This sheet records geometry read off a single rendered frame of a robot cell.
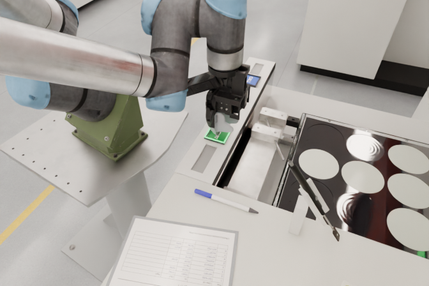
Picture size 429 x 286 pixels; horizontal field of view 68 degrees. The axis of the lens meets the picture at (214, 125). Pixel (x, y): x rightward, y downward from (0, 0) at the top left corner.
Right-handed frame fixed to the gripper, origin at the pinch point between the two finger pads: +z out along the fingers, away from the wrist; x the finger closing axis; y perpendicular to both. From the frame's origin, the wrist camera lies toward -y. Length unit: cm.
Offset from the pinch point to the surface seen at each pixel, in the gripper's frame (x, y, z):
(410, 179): 9.6, 48.4, 7.3
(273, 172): 5.3, 15.8, 15.4
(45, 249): -18, -84, 98
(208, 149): -5.4, 0.5, 1.8
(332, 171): 4.6, 30.3, 7.4
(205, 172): -12.6, 2.8, 1.4
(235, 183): -7.0, 8.4, 9.4
